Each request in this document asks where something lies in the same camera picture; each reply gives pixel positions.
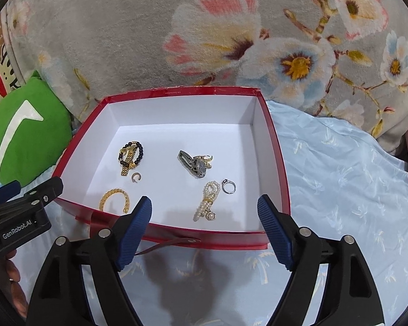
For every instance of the gold leaf bangle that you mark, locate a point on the gold leaf bangle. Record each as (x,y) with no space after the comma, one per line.
(103,200)

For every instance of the colourful monkey print blanket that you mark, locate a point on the colourful monkey print blanket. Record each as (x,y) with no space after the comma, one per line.
(0,71)

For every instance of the person's left hand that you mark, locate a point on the person's left hand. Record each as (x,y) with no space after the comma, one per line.
(15,278)

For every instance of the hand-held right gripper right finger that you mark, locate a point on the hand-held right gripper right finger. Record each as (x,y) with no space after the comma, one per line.
(275,231)

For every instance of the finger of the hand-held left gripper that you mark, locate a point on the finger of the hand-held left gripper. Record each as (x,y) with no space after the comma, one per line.
(5,192)
(47,190)

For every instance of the dark metal wristwatch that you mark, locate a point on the dark metal wristwatch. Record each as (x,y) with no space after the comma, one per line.
(200,166)

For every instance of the green plush pillow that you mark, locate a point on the green plush pillow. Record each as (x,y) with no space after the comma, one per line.
(20,135)

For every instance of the red gift box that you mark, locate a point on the red gift box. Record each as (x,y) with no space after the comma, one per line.
(176,135)

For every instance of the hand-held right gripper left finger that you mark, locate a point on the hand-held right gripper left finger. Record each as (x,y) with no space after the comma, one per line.
(136,231)

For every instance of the light blue palm print sheet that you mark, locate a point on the light blue palm print sheet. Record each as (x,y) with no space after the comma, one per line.
(343,193)

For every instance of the grey floral blanket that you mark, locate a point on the grey floral blanket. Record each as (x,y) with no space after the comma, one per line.
(122,40)

